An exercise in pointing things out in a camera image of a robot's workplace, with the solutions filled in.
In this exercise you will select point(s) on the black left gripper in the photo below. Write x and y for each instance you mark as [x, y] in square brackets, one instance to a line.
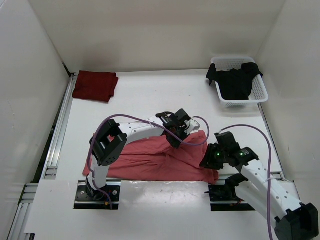
[173, 143]

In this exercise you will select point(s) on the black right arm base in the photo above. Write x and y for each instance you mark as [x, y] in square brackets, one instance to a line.
[223, 197]

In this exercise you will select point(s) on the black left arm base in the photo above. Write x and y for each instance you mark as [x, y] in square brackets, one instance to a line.
[86, 199]

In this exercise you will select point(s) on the black t shirt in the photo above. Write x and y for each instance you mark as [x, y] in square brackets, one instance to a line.
[234, 84]

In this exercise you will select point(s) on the pink t shirt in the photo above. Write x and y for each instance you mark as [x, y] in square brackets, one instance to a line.
[154, 159]

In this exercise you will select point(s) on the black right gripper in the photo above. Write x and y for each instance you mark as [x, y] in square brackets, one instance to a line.
[208, 161]

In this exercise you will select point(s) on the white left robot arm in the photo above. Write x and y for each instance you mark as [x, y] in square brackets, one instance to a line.
[111, 137]

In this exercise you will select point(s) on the white plastic laundry basket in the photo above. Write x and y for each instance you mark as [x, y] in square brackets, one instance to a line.
[259, 92]

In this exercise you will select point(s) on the aluminium left frame profile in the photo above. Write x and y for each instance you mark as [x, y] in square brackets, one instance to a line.
[48, 165]

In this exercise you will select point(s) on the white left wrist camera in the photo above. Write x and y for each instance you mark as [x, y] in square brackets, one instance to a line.
[193, 126]

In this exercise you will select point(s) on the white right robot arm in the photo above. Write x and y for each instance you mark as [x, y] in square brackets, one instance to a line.
[288, 216]

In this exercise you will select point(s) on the dark red t shirt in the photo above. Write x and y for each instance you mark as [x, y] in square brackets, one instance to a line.
[95, 86]

